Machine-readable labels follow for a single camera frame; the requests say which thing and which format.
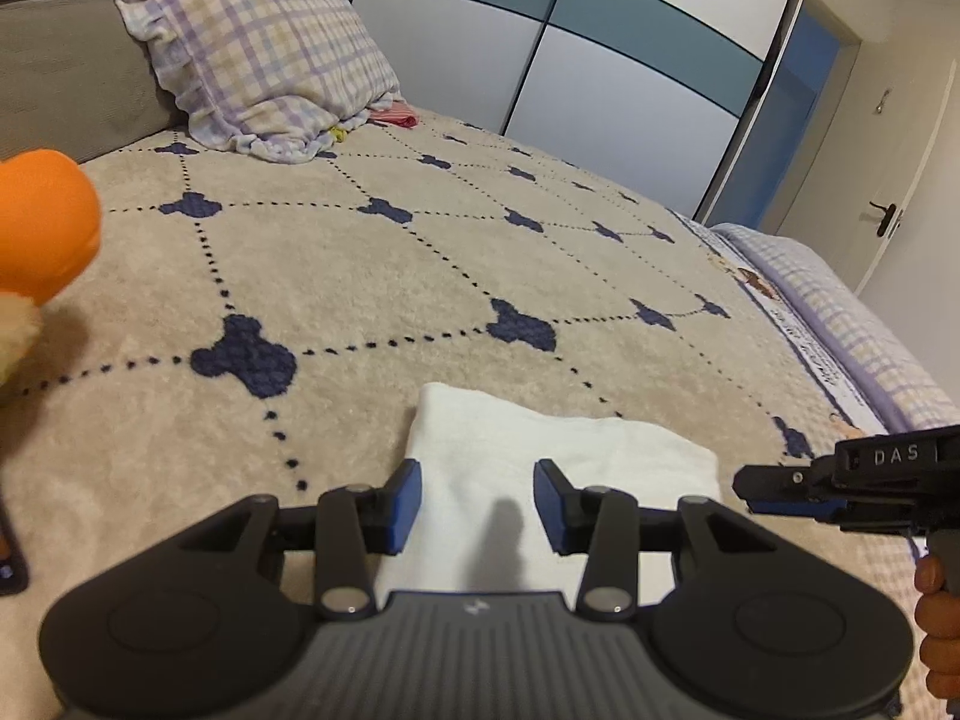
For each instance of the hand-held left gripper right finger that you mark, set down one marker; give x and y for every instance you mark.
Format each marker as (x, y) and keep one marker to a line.
(547, 510)

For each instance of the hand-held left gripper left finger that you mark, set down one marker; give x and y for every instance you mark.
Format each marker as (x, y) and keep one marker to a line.
(405, 506)

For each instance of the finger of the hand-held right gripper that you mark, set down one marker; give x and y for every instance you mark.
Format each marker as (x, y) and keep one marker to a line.
(780, 481)
(795, 508)

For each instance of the white long-sleeve shirt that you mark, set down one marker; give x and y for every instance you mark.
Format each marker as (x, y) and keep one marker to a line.
(525, 442)

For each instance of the person's right hand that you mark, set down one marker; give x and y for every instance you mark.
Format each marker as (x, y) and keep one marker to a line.
(941, 637)

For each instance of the purple plaid quilt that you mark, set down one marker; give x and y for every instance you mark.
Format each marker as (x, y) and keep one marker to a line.
(862, 322)

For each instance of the beige patterned blanket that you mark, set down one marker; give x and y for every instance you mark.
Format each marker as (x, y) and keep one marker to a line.
(375, 262)

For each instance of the cream room door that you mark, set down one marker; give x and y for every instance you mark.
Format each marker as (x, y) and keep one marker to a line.
(847, 165)

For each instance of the pink cloth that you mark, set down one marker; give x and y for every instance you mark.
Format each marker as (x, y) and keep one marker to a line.
(394, 116)

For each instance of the white and teal wardrobe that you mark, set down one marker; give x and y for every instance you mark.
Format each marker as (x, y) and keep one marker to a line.
(600, 75)

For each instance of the orange plush toy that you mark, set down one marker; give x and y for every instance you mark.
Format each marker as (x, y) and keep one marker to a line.
(41, 217)

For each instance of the purple plaid pillow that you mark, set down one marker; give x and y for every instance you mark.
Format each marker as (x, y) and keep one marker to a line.
(262, 60)

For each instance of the grey upholstered headboard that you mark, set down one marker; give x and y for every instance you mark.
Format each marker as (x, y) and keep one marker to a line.
(67, 67)

